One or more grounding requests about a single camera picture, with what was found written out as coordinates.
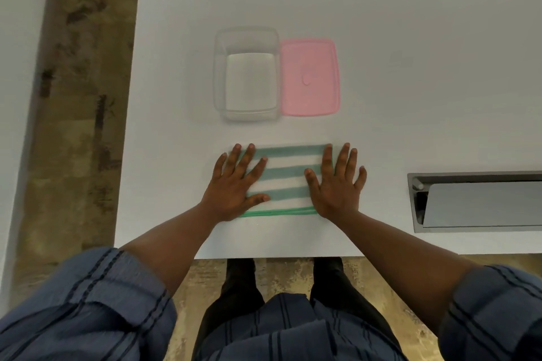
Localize person's right hand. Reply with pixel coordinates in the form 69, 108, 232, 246
304, 143, 368, 222

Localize person's left hand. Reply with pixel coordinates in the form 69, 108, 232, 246
199, 143, 271, 224

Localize green striped towel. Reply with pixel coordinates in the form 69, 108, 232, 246
237, 144, 333, 218

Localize clear plastic container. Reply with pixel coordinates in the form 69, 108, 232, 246
213, 26, 281, 122

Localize pink plastic lid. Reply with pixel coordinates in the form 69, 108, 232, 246
279, 38, 341, 117

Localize person's right forearm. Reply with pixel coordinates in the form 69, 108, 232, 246
334, 210, 482, 336

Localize person's left forearm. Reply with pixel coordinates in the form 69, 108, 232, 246
120, 204, 221, 296

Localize black trousers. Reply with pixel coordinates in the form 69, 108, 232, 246
193, 257, 401, 361

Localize blue striped shirt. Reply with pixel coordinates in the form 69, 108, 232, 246
0, 246, 542, 361

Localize grey desk cable tray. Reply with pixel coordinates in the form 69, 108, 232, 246
407, 171, 542, 234

